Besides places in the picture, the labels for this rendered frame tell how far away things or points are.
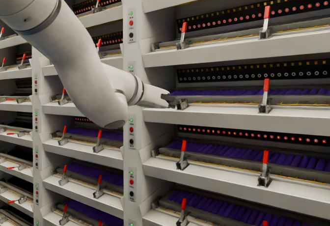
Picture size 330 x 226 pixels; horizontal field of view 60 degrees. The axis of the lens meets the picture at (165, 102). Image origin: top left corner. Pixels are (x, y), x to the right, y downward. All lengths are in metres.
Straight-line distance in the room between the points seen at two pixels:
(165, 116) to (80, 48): 0.49
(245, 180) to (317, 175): 0.18
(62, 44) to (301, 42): 0.53
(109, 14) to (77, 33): 0.67
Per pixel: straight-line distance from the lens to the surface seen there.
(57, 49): 0.51
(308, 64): 0.91
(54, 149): 1.51
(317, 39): 0.75
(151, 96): 0.73
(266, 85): 0.80
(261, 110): 0.79
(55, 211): 1.69
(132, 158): 1.06
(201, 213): 1.01
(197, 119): 0.87
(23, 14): 0.45
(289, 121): 0.76
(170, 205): 1.08
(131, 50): 1.05
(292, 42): 0.77
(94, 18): 1.25
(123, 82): 0.67
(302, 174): 0.84
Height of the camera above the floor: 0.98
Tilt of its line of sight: 1 degrees down
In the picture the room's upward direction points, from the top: straight up
